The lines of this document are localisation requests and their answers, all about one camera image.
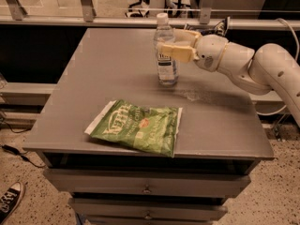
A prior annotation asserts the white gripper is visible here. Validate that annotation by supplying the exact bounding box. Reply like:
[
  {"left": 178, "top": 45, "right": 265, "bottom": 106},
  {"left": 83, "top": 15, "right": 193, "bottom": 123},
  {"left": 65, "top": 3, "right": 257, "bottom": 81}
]
[{"left": 157, "top": 29, "right": 229, "bottom": 72}]

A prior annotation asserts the clear plastic water bottle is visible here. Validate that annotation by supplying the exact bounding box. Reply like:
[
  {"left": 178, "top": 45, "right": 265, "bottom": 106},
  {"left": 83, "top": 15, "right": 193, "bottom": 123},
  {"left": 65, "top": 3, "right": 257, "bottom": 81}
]
[{"left": 154, "top": 13, "right": 179, "bottom": 86}]

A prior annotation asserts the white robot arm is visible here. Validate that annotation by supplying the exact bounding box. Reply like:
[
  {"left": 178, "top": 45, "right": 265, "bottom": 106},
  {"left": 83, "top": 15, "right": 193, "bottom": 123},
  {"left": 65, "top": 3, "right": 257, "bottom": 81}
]
[{"left": 155, "top": 29, "right": 300, "bottom": 126}]

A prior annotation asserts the blue chip bag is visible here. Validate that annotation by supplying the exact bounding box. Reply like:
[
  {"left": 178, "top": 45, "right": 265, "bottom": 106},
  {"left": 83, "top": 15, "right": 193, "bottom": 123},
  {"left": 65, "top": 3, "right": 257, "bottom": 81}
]
[{"left": 184, "top": 17, "right": 231, "bottom": 37}]

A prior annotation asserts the black office chair base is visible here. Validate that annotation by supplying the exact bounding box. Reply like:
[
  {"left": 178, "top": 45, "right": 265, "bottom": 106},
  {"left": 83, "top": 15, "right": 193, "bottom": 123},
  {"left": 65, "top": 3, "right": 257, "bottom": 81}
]
[{"left": 125, "top": 0, "right": 150, "bottom": 18}]

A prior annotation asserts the green chip bag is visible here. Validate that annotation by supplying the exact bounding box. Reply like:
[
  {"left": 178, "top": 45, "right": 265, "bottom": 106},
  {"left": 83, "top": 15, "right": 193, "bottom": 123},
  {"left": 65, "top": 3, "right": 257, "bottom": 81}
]
[{"left": 85, "top": 99, "right": 182, "bottom": 158}]

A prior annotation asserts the grey drawer cabinet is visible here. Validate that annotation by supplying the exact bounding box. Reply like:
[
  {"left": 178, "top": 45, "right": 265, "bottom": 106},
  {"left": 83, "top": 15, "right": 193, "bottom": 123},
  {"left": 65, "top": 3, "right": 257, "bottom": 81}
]
[{"left": 24, "top": 28, "right": 274, "bottom": 225}]

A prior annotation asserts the upper grey drawer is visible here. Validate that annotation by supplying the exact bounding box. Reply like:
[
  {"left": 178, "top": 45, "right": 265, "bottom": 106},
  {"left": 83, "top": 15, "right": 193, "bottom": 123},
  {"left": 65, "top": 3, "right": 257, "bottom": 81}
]
[{"left": 44, "top": 169, "right": 250, "bottom": 198}]

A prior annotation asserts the grey drawer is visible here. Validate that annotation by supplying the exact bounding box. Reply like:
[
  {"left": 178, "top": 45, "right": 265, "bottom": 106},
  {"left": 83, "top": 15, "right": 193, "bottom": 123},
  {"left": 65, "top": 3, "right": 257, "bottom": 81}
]
[
  {"left": 68, "top": 198, "right": 227, "bottom": 221},
  {"left": 44, "top": 169, "right": 250, "bottom": 198}
]

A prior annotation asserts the grey metal railing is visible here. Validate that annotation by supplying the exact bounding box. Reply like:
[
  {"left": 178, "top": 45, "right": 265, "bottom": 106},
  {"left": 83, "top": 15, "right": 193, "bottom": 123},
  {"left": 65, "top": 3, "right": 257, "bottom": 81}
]
[{"left": 0, "top": 0, "right": 299, "bottom": 30}]

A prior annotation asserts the lower grey drawer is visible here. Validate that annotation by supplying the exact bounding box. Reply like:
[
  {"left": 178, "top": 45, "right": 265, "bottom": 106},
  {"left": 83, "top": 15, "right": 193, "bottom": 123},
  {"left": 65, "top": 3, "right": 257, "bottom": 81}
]
[{"left": 68, "top": 198, "right": 227, "bottom": 221}]

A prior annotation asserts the black white sneaker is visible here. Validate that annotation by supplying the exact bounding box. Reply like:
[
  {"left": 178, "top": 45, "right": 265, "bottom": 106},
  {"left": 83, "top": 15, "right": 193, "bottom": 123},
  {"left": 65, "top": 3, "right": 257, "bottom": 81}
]
[{"left": 0, "top": 182, "right": 25, "bottom": 225}]

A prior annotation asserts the grey wall cable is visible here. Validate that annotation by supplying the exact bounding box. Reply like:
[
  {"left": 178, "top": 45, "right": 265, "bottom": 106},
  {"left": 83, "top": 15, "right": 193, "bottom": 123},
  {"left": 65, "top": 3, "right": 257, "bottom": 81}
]
[{"left": 256, "top": 17, "right": 300, "bottom": 117}]

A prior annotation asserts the black floor cable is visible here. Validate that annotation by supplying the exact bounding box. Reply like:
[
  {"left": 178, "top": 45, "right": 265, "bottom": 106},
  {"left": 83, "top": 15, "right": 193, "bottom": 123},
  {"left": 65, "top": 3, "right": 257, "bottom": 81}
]
[{"left": 0, "top": 143, "right": 47, "bottom": 169}]

